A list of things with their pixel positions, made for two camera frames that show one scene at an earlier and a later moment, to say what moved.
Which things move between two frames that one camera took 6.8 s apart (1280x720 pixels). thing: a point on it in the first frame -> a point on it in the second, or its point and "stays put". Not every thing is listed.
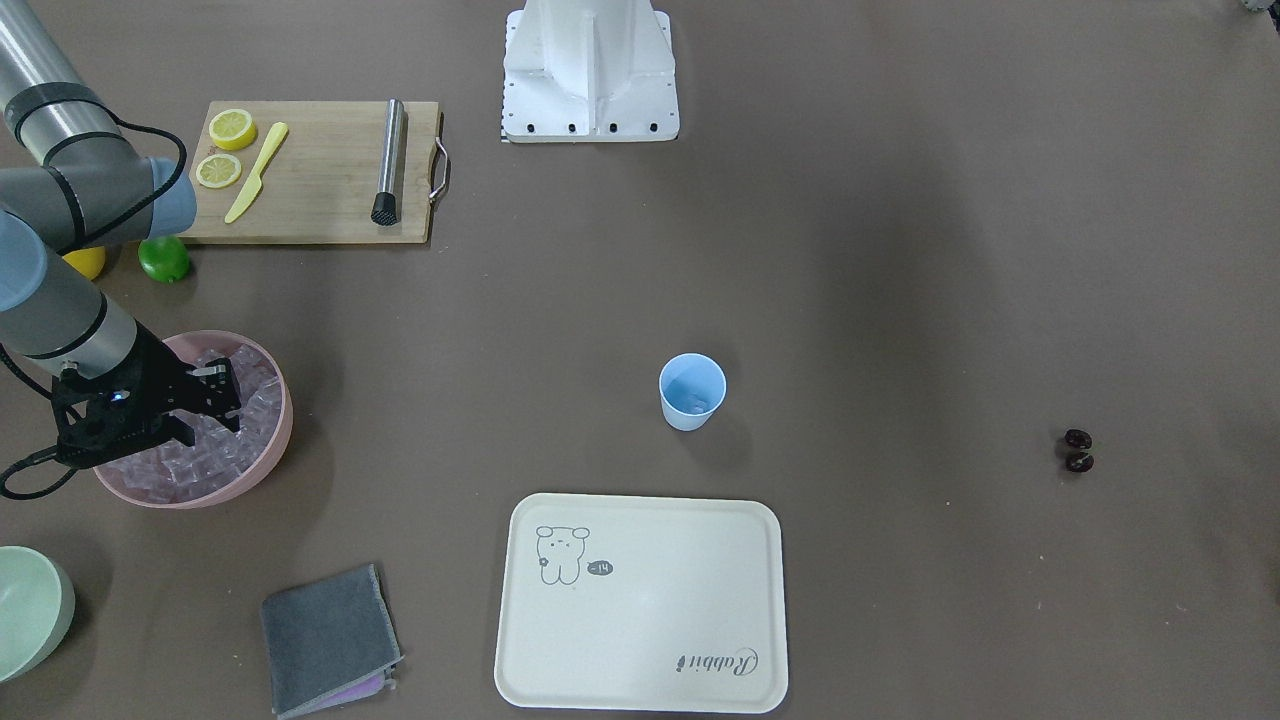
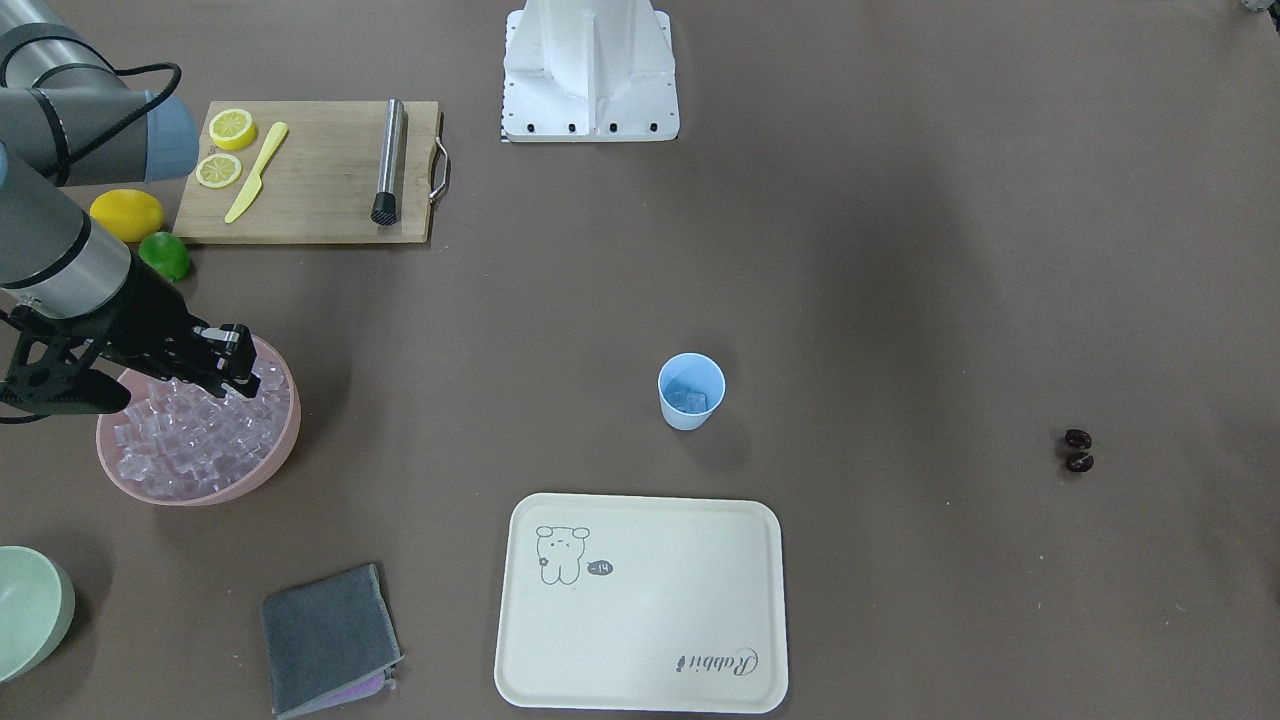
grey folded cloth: x=329 y=641 stays put
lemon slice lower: x=218 y=170 stays put
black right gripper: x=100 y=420 -> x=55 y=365
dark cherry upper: x=1078 y=438 stays put
